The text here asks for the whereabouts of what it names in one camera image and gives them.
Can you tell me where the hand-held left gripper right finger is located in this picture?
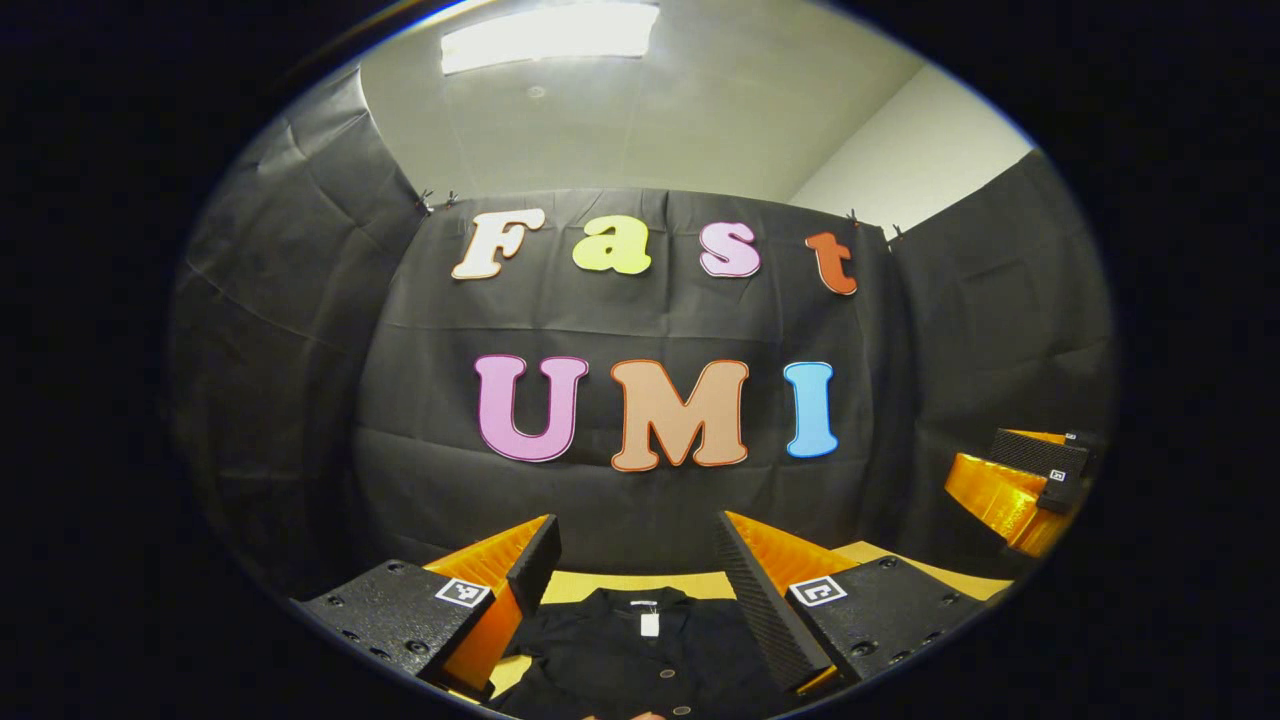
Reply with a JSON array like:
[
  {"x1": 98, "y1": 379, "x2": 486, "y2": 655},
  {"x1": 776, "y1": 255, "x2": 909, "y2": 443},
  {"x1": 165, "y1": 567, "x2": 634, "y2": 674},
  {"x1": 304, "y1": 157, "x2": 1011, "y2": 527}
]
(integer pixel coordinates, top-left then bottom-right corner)
[{"x1": 714, "y1": 509, "x2": 989, "y2": 697}]

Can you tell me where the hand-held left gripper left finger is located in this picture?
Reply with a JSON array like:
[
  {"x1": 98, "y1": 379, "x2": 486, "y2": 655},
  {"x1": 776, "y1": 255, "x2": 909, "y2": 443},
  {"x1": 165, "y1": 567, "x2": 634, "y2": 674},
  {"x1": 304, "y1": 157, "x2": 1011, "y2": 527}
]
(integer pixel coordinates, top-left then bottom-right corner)
[{"x1": 298, "y1": 514, "x2": 563, "y2": 701}]

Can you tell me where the black button shirt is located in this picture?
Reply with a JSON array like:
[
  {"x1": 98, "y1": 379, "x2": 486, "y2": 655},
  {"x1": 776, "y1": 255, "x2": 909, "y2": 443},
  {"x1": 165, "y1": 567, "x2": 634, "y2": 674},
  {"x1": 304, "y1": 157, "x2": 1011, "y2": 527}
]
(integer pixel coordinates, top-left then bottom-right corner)
[{"x1": 490, "y1": 587, "x2": 801, "y2": 720}]

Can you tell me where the black backdrop cloth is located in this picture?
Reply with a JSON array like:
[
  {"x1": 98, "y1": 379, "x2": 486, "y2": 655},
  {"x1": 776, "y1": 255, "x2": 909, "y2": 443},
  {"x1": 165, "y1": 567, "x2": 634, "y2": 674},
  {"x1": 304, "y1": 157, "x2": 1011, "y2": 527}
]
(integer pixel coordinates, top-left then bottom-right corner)
[{"x1": 168, "y1": 65, "x2": 1116, "y2": 601}]

